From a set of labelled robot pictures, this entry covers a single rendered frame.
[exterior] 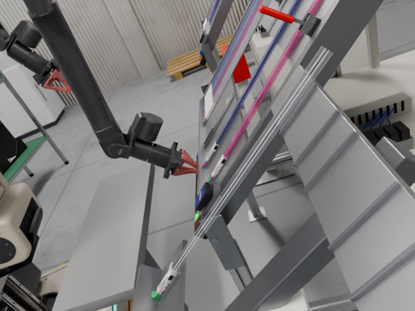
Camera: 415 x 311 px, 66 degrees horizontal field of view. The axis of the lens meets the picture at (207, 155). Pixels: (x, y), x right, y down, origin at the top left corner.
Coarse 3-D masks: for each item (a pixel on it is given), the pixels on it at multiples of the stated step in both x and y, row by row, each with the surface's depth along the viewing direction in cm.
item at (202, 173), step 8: (200, 104) 124; (200, 112) 118; (200, 120) 112; (200, 128) 107; (200, 136) 102; (200, 144) 98; (200, 152) 94; (200, 160) 91; (200, 168) 88; (200, 176) 84; (200, 184) 82
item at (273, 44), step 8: (296, 0) 67; (296, 8) 67; (280, 32) 70; (272, 40) 72; (272, 48) 72; (264, 56) 73; (264, 64) 74; (256, 72) 75; (248, 88) 77; (240, 104) 79; (232, 112) 81; (232, 120) 81; (224, 128) 83
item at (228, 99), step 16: (224, 96) 100; (224, 112) 92; (240, 112) 80; (208, 128) 105; (208, 144) 97; (224, 144) 81; (240, 144) 70; (208, 160) 87; (208, 176) 84; (224, 176) 72
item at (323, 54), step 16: (320, 48) 36; (320, 64) 36; (304, 80) 37; (288, 96) 39; (288, 112) 39; (272, 128) 40; (256, 144) 42; (256, 160) 43; (240, 176) 44; (224, 192) 46; (208, 224) 49; (192, 240) 51; (176, 272) 55
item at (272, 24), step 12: (288, 0) 75; (312, 0) 61; (324, 0) 56; (300, 12) 65; (324, 12) 54; (264, 24) 87; (276, 24) 77; (288, 24) 69; (288, 36) 66; (300, 48) 58
